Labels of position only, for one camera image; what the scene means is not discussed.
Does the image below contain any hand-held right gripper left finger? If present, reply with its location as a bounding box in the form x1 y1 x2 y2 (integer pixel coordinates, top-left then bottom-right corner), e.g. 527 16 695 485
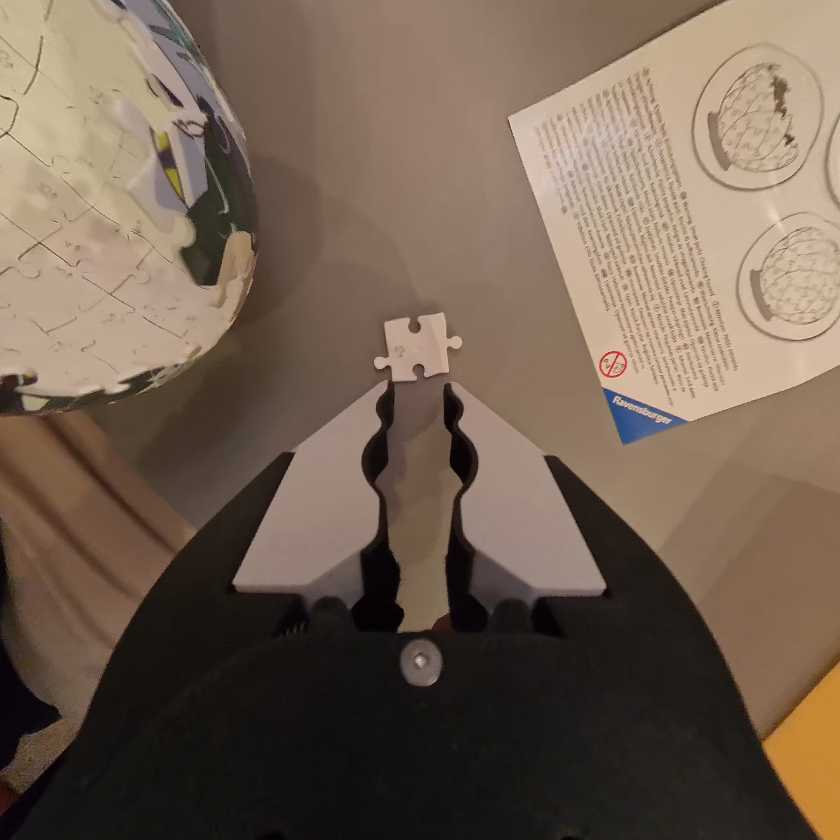
233 379 404 632

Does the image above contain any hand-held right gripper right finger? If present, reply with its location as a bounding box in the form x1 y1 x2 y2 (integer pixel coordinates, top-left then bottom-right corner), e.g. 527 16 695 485
444 382 607 632

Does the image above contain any white puzzle piece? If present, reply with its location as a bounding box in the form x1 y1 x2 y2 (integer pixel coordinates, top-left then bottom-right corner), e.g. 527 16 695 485
373 312 463 383

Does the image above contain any partly built puzzle ball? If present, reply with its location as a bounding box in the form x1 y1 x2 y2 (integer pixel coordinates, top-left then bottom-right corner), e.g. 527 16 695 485
0 0 258 416

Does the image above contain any white instruction sheet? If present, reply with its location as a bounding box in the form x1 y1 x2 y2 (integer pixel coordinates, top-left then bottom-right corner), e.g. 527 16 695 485
507 0 840 446

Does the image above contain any yellow box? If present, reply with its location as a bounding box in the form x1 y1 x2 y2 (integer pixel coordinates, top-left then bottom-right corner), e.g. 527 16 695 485
763 663 840 840

